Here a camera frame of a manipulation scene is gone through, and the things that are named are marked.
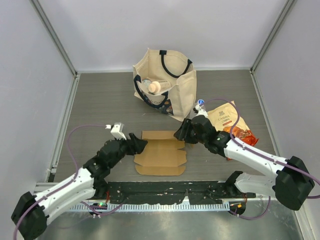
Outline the white item in bag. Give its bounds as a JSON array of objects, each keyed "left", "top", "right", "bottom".
[{"left": 141, "top": 79, "right": 152, "bottom": 86}]

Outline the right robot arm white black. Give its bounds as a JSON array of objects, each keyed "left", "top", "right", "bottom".
[{"left": 174, "top": 115, "right": 315, "bottom": 211}]

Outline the clear plastic water bottle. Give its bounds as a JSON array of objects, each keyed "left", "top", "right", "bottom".
[{"left": 189, "top": 99, "right": 206, "bottom": 119}]

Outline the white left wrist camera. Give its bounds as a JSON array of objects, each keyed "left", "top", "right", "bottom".
[{"left": 105, "top": 122, "right": 127, "bottom": 140}]

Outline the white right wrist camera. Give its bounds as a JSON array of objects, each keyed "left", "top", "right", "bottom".
[{"left": 190, "top": 103, "right": 208, "bottom": 119}]

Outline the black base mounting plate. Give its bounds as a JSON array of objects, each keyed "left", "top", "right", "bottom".
[{"left": 89, "top": 181, "right": 256, "bottom": 205}]

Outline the white slotted cable duct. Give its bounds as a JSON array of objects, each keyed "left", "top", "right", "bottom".
[{"left": 66, "top": 201, "right": 230, "bottom": 213}]

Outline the cassava chips snack bag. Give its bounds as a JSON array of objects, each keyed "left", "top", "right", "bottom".
[{"left": 207, "top": 103, "right": 259, "bottom": 147}]

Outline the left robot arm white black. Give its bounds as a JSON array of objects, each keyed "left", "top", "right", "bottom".
[{"left": 11, "top": 133, "right": 148, "bottom": 240}]

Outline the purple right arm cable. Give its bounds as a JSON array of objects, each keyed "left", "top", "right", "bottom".
[{"left": 199, "top": 98, "right": 320, "bottom": 201}]

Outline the peach capped bottle in bag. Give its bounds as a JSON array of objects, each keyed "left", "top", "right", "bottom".
[{"left": 148, "top": 80, "right": 171, "bottom": 94}]

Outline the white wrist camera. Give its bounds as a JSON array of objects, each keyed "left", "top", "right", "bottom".
[
  {"left": 190, "top": 103, "right": 208, "bottom": 119},
  {"left": 105, "top": 122, "right": 127, "bottom": 140}
]

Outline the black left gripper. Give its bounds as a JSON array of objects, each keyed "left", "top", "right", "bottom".
[{"left": 108, "top": 132, "right": 147, "bottom": 168}]

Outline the beige canvas tote bag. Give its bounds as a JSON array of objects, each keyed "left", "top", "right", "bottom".
[{"left": 133, "top": 49, "right": 197, "bottom": 122}]

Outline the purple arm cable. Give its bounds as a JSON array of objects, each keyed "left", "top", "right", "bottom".
[
  {"left": 199, "top": 98, "right": 320, "bottom": 201},
  {"left": 12, "top": 124, "right": 111, "bottom": 238}
]

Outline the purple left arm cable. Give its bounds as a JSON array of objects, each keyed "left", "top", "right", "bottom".
[{"left": 12, "top": 124, "right": 111, "bottom": 238}]

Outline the brown cardboard box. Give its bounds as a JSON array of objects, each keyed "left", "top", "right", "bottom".
[{"left": 134, "top": 130, "right": 195, "bottom": 176}]

